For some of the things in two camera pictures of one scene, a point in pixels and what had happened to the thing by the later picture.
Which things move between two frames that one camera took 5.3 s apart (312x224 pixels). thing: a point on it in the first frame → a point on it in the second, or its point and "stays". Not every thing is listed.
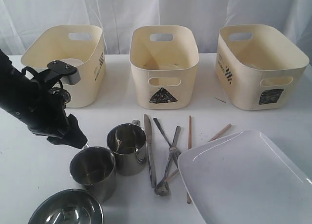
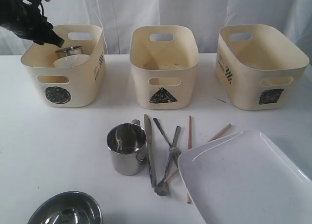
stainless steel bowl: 73,206 stays
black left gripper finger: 76,132 → 50,37
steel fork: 175,153 stays
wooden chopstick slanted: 221,132 stays
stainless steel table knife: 148,135 stays
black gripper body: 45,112 → 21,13
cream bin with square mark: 258,68 stays
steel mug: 128,143 stays
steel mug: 95,168 → 70,50
